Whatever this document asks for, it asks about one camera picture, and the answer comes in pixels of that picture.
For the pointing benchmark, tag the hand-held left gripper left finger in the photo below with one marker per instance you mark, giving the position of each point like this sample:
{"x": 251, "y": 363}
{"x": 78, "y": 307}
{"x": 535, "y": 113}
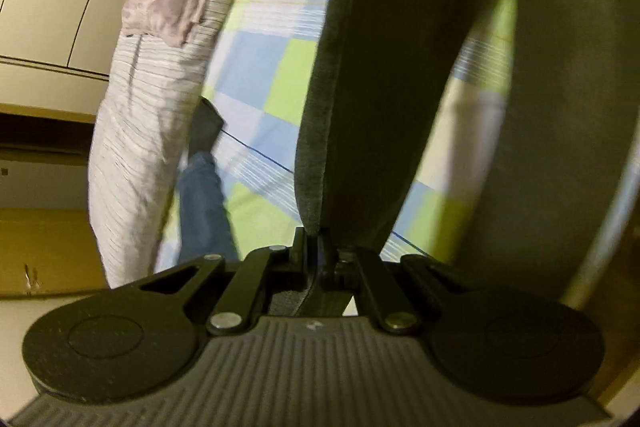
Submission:
{"x": 300, "y": 257}

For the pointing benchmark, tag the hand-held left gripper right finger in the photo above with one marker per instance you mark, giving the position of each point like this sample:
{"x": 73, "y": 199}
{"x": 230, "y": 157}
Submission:
{"x": 329, "y": 259}

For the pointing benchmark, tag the blue jeans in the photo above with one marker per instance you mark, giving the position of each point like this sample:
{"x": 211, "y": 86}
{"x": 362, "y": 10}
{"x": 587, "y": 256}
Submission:
{"x": 207, "y": 207}

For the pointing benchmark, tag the white striped quilt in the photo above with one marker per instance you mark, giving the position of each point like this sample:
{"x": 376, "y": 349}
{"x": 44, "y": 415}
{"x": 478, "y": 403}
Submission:
{"x": 145, "y": 132}

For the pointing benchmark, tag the dark grey pants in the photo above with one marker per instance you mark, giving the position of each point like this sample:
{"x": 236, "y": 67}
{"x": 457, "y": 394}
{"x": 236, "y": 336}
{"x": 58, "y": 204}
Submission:
{"x": 400, "y": 57}

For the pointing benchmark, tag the checkered bed sheet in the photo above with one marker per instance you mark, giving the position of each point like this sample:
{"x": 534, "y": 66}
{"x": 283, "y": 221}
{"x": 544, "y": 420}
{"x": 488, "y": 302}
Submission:
{"x": 260, "y": 57}

